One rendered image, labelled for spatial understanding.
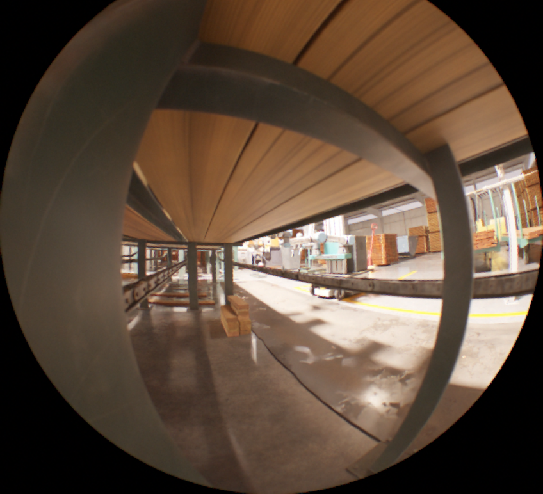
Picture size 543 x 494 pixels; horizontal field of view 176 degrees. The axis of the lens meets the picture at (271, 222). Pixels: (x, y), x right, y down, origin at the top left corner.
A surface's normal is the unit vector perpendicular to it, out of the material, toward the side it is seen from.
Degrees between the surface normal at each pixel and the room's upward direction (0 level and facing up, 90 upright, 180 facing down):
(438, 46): 180
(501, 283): 90
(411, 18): 180
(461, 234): 90
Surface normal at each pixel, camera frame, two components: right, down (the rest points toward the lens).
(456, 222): -0.92, -0.05
